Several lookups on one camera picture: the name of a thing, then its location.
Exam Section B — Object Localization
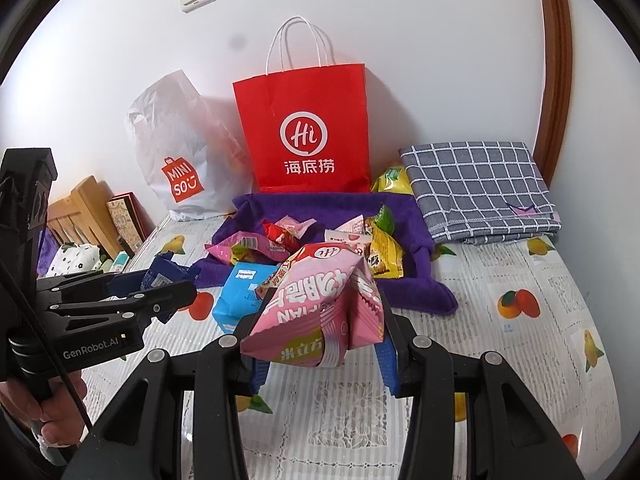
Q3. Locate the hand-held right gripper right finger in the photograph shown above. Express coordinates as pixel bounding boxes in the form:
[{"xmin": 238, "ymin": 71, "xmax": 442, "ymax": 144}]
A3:
[{"xmin": 375, "ymin": 310, "xmax": 586, "ymax": 480}]

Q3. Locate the yellow green snack bag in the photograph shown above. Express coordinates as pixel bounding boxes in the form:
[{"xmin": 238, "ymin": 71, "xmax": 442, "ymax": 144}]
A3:
[{"xmin": 370, "ymin": 165, "xmax": 415, "ymax": 196}]

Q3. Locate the patterned book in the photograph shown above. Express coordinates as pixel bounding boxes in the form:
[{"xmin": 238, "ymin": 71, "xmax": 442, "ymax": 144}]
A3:
[{"xmin": 106, "ymin": 191, "xmax": 156, "ymax": 256}]

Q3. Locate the large pink snack packet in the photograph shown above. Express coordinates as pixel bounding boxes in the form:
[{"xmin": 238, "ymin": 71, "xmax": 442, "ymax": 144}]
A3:
[{"xmin": 240, "ymin": 242, "xmax": 386, "ymax": 368}]

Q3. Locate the green snack packet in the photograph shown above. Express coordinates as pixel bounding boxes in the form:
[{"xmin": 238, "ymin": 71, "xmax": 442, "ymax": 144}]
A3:
[{"xmin": 372, "ymin": 205, "xmax": 398, "ymax": 233}]

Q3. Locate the purple fuzzy cloth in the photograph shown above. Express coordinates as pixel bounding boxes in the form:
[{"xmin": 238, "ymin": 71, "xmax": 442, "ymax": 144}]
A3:
[{"xmin": 37, "ymin": 230, "xmax": 61, "ymax": 276}]

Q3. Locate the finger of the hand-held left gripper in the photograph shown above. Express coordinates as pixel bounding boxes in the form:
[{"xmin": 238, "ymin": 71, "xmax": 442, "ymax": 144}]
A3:
[
  {"xmin": 47, "ymin": 280, "xmax": 197, "ymax": 332},
  {"xmin": 35, "ymin": 267, "xmax": 151, "ymax": 307}
]

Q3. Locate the small pink candy packet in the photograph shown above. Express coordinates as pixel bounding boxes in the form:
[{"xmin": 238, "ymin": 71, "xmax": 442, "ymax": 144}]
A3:
[{"xmin": 277, "ymin": 215, "xmax": 318, "ymax": 238}]

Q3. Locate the dark blue snack packet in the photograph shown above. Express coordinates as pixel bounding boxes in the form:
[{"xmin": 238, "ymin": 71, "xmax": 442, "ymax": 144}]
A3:
[{"xmin": 141, "ymin": 254, "xmax": 201, "ymax": 291}]

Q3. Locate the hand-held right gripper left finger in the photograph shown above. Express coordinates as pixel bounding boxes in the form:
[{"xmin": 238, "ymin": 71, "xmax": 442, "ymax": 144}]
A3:
[{"xmin": 75, "ymin": 332, "xmax": 273, "ymax": 480}]

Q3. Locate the purple towel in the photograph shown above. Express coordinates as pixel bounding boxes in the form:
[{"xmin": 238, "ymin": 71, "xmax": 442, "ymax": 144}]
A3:
[{"xmin": 195, "ymin": 191, "xmax": 458, "ymax": 317}]

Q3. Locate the red paper bag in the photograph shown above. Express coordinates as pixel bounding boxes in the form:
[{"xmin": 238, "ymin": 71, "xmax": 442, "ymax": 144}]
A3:
[{"xmin": 232, "ymin": 16, "xmax": 373, "ymax": 195}]

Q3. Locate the blue tissue pack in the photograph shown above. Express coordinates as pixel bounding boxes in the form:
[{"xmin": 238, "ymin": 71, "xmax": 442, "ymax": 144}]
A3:
[{"xmin": 212, "ymin": 261, "xmax": 281, "ymax": 333}]

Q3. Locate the pink and yellow snack packet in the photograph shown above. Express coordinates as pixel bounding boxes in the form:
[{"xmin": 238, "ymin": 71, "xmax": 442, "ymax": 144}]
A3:
[{"xmin": 205, "ymin": 231, "xmax": 287, "ymax": 267}]

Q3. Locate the brown wooden door frame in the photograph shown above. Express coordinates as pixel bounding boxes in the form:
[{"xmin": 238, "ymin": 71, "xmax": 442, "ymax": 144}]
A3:
[{"xmin": 532, "ymin": 0, "xmax": 573, "ymax": 186}]

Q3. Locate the white spotted cloth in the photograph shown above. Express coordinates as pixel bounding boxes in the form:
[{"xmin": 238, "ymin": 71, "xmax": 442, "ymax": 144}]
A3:
[{"xmin": 47, "ymin": 243, "xmax": 103, "ymax": 278}]

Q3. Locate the red snack packet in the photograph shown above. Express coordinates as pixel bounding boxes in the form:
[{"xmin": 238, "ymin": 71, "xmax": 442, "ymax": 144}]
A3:
[{"xmin": 262, "ymin": 222, "xmax": 301, "ymax": 251}]

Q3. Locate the grey checkered folded cloth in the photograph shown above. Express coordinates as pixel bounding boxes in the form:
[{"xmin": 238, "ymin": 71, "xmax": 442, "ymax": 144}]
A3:
[{"xmin": 398, "ymin": 141, "xmax": 562, "ymax": 246}]

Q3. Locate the person's left hand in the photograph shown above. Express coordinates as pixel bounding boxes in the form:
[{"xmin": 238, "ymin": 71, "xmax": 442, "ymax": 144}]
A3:
[{"xmin": 0, "ymin": 370, "xmax": 96, "ymax": 461}]

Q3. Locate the black cable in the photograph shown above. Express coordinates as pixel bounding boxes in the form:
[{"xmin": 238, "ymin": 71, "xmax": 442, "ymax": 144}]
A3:
[{"xmin": 0, "ymin": 240, "xmax": 96, "ymax": 433}]

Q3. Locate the wooden slatted rack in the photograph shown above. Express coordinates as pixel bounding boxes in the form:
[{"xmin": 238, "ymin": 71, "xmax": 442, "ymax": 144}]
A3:
[{"xmin": 47, "ymin": 176, "xmax": 121, "ymax": 261}]

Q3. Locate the white plastic shopping bag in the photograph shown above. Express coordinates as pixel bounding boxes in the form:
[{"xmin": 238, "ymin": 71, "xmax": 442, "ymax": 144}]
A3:
[{"xmin": 125, "ymin": 71, "xmax": 253, "ymax": 222}]

